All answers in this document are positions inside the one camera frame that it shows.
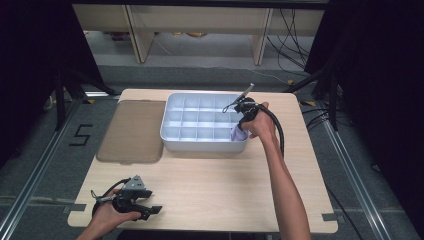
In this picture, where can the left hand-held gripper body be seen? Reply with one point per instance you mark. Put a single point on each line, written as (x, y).
(131, 196)

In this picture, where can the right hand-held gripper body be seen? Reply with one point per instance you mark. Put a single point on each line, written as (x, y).
(247, 108)

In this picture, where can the light purple sock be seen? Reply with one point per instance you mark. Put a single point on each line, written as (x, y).
(240, 135)

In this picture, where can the white divided storage box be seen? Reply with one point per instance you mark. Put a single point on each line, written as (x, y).
(200, 121)

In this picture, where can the person's right hand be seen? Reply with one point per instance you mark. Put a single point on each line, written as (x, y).
(261, 125)

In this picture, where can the person's left hand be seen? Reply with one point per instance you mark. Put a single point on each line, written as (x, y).
(110, 215)

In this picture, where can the grey tape strip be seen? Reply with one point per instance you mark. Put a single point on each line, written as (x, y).
(75, 208)
(330, 217)

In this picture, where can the yellow floor tape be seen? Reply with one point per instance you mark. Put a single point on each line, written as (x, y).
(88, 101)
(307, 103)

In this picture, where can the black tripod stand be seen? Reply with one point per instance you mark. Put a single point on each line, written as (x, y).
(328, 96)
(66, 90)

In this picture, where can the beige wooden desk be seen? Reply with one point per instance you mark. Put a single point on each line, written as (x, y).
(200, 20)

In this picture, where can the black curtain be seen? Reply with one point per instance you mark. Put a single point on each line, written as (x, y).
(383, 83)
(30, 66)

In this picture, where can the aluminium floor rail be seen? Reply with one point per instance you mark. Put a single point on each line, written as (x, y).
(36, 173)
(353, 180)

